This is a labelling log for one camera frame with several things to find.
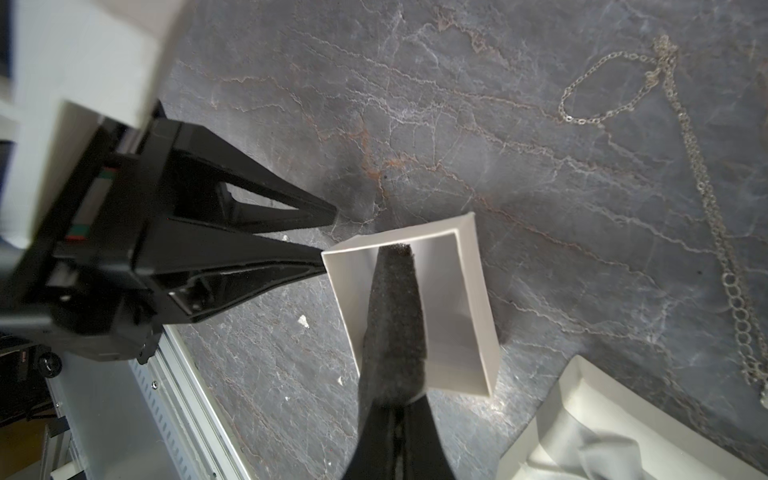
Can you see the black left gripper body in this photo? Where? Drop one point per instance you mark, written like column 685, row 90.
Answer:
column 77, row 287

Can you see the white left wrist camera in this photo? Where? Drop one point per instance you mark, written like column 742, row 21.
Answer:
column 73, row 64

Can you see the aluminium mounting rail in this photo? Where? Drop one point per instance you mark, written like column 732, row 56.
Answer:
column 145, row 421

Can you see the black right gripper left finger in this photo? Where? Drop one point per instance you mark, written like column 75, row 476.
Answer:
column 375, row 454

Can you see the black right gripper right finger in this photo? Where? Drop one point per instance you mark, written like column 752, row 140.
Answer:
column 421, row 455

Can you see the white bow jewelry box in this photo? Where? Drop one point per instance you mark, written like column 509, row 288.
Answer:
column 463, row 350

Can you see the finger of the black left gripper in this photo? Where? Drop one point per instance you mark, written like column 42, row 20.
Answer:
column 220, row 185
column 196, row 271

